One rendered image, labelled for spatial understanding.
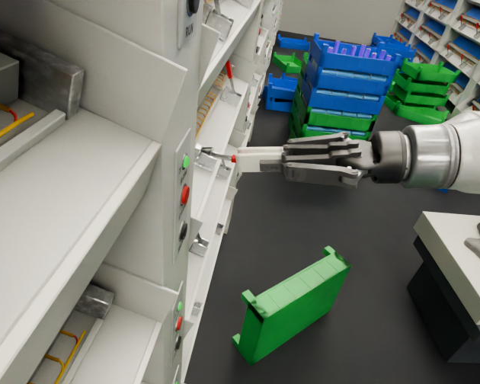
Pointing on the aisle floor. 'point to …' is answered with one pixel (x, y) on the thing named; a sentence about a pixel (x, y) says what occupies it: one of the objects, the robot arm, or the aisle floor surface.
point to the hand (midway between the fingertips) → (260, 159)
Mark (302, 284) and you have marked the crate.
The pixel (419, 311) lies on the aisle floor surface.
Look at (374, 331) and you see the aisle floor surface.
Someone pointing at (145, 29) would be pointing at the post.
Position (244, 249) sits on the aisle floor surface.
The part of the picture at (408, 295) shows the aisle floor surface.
